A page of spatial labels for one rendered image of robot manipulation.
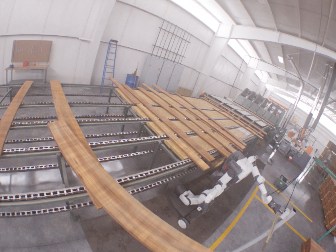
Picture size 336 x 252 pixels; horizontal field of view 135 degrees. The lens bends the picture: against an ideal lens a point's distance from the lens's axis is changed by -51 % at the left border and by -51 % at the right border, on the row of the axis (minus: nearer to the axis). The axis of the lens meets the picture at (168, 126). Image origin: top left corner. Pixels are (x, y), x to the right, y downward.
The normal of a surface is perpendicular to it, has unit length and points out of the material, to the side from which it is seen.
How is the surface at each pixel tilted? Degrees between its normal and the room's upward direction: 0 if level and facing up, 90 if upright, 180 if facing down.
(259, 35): 90
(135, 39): 92
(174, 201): 0
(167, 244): 0
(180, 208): 0
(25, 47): 90
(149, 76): 90
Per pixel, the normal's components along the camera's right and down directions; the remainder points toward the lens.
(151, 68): 0.59, 0.52
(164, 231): 0.33, -0.85
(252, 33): -0.74, 0.04
